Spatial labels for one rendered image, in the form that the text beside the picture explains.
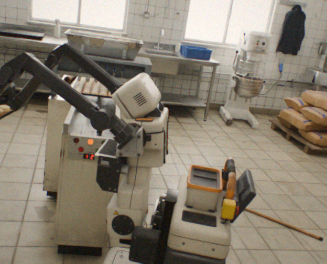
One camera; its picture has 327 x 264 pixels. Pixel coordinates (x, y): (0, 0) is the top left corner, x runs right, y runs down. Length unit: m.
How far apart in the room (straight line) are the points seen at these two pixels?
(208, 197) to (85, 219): 1.08
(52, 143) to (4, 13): 3.46
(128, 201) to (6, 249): 1.25
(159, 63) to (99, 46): 2.88
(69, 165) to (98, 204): 0.31
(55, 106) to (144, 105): 1.51
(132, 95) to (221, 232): 0.66
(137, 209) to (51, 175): 1.56
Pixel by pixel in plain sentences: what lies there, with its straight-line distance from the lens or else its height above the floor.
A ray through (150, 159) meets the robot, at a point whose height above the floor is 0.99.
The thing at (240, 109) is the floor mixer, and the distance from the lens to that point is 6.48.
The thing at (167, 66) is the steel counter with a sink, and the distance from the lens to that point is 5.88.
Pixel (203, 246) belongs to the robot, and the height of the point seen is 0.74.
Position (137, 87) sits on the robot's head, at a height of 1.30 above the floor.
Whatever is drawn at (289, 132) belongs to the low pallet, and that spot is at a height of 0.11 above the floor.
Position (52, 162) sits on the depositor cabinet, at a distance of 3.26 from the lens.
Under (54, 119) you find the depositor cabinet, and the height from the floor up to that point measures 0.69.
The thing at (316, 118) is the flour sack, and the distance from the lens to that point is 5.62.
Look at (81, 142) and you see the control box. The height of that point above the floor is 0.80.
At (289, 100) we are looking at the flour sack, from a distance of 6.27.
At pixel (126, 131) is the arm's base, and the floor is 1.15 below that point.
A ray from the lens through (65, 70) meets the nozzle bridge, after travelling 3.07.
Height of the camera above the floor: 1.66
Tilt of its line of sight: 18 degrees down
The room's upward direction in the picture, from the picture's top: 9 degrees clockwise
